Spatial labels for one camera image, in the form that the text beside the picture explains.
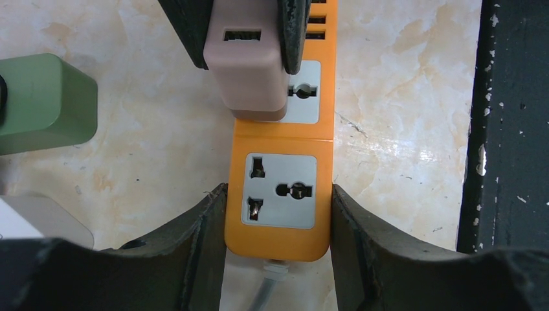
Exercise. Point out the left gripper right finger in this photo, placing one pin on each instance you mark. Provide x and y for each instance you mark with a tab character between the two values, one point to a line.
377	266

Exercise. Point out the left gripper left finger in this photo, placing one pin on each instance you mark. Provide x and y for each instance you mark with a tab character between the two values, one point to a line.
178	266

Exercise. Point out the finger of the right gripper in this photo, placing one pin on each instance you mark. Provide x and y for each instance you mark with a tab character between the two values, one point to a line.
190	20
292	19

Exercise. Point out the pink plug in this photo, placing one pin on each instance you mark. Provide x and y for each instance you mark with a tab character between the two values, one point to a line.
242	51

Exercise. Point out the orange power strip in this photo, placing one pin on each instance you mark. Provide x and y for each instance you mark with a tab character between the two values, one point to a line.
280	182

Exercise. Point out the white usb power strip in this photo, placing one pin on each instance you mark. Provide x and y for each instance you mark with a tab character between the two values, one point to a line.
41	217

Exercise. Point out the green long power strip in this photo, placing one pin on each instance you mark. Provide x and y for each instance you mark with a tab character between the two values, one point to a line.
45	103

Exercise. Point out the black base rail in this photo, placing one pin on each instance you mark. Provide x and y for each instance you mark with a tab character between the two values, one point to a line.
505	193

